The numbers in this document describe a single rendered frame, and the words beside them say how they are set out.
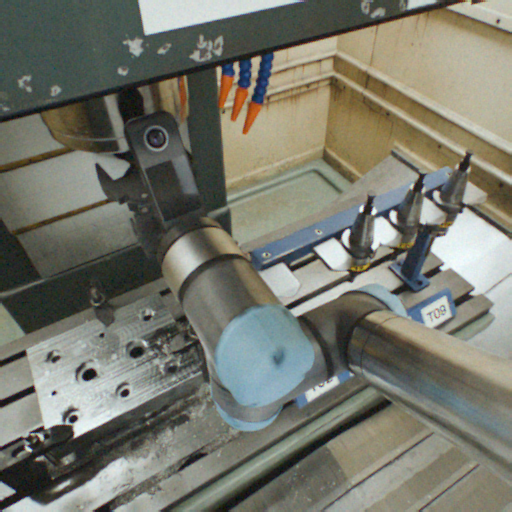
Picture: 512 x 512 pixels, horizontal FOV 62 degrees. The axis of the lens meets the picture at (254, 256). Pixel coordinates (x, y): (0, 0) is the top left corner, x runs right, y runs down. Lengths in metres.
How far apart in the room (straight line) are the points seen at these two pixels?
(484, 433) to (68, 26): 0.34
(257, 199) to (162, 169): 1.44
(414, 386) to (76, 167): 0.87
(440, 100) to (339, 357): 1.14
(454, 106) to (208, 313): 1.21
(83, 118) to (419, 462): 0.96
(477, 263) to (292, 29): 1.16
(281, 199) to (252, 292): 1.50
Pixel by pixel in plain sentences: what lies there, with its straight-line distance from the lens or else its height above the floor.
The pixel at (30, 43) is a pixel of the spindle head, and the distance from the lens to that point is 0.27.
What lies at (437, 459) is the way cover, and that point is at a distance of 1.13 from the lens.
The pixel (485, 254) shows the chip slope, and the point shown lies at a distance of 1.43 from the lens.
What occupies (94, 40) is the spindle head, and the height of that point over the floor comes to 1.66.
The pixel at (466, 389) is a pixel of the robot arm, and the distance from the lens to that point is 0.34.
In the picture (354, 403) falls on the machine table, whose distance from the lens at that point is 0.98.
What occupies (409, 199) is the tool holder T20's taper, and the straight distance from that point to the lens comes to 0.79.
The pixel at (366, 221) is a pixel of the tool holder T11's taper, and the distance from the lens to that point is 0.71.
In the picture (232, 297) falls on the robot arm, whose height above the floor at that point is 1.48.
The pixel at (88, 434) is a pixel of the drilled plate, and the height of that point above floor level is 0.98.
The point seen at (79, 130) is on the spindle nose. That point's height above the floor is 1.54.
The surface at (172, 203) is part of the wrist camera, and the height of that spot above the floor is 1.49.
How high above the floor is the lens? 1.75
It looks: 47 degrees down
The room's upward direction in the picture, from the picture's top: 1 degrees counter-clockwise
